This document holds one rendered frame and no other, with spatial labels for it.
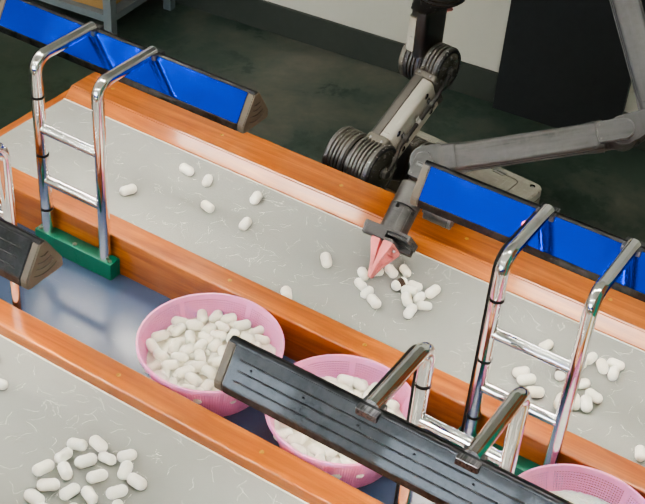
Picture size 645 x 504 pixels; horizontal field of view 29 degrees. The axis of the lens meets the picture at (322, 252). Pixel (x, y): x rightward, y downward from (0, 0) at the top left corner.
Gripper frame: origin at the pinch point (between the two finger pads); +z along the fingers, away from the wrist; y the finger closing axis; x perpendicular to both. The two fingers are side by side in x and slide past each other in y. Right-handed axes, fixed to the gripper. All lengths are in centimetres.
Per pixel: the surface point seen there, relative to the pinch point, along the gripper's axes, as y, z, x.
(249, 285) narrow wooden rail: -16.7, 13.5, -11.5
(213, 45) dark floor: -158, -86, 161
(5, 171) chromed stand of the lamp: -47, 18, -53
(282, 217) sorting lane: -25.4, -4.6, 5.6
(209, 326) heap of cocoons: -17.3, 24.2, -17.3
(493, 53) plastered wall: -60, -119, 166
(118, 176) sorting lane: -61, 2, 0
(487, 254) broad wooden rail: 16.0, -14.9, 11.4
